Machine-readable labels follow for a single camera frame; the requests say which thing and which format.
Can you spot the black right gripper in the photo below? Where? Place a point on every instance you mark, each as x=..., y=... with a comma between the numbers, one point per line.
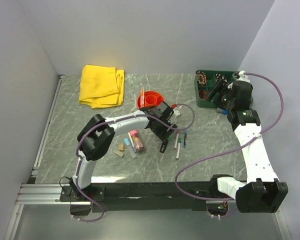
x=219, y=88

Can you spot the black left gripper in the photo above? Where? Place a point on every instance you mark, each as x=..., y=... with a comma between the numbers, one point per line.
x=163, y=134

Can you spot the green black highlighter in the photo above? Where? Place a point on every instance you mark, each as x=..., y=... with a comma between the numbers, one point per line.
x=164, y=146

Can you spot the brown cap white marker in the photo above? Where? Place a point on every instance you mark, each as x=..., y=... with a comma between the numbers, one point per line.
x=175, y=147

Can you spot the light blue cap highlighter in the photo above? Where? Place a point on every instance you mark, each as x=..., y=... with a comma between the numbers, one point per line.
x=130, y=148

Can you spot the yellow thin pen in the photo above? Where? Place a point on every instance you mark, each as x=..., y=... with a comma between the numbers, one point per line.
x=143, y=96

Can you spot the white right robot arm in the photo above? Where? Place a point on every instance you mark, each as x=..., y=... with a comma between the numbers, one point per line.
x=263, y=192

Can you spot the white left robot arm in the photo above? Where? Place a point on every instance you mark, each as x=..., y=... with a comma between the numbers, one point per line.
x=96, y=137

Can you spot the green cap white marker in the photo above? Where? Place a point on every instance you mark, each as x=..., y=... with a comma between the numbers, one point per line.
x=178, y=148

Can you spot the green compartment tray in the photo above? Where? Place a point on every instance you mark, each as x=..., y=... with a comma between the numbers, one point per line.
x=206, y=79

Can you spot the blue transparent pen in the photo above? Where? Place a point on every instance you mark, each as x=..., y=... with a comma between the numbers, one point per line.
x=185, y=139

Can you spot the pink lid marker tube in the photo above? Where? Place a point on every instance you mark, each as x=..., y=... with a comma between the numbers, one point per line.
x=137, y=142

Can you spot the white thin pen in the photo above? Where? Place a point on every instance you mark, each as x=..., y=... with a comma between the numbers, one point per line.
x=132, y=142

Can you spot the brown small eraser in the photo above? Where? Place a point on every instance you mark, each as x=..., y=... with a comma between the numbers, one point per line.
x=121, y=147

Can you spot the orange round pen holder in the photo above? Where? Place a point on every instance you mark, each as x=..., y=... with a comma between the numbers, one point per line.
x=152, y=98

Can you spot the grey tan eraser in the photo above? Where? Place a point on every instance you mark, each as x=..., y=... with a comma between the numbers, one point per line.
x=118, y=153

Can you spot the yellow folded cloth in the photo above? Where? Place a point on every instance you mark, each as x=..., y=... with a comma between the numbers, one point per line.
x=101, y=87

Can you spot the black base beam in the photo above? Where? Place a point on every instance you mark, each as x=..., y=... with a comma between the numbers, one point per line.
x=133, y=196

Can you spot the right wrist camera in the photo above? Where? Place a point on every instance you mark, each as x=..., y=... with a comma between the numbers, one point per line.
x=242, y=76

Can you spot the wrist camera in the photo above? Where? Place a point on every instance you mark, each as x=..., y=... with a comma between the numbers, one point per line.
x=176, y=112
x=242, y=76

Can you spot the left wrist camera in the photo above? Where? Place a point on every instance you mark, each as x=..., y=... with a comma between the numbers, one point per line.
x=176, y=112

